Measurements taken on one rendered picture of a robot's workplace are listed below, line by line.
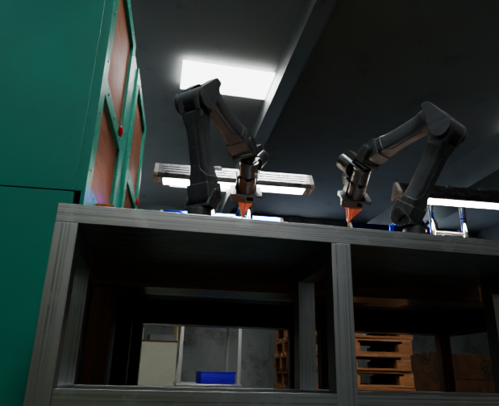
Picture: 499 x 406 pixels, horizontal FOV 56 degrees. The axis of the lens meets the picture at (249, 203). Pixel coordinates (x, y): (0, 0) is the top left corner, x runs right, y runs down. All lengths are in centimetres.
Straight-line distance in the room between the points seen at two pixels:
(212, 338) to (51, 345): 1014
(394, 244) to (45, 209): 95
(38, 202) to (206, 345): 973
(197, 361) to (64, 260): 1007
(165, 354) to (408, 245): 608
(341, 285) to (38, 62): 116
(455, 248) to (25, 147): 120
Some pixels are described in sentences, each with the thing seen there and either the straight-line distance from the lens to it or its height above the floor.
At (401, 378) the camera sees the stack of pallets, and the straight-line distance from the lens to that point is 455.
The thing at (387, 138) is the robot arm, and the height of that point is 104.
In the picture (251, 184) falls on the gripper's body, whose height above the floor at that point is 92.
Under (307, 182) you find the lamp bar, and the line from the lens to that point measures 186.
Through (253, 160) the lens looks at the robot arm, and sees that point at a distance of 148.
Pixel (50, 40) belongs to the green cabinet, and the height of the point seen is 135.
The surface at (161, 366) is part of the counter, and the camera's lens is 702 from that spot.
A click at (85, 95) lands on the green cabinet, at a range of 159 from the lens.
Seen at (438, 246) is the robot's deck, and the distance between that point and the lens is 117.
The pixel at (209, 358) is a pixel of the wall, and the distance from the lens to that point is 1103.
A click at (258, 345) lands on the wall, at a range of 1123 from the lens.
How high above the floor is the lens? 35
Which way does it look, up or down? 20 degrees up
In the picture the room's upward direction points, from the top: 2 degrees clockwise
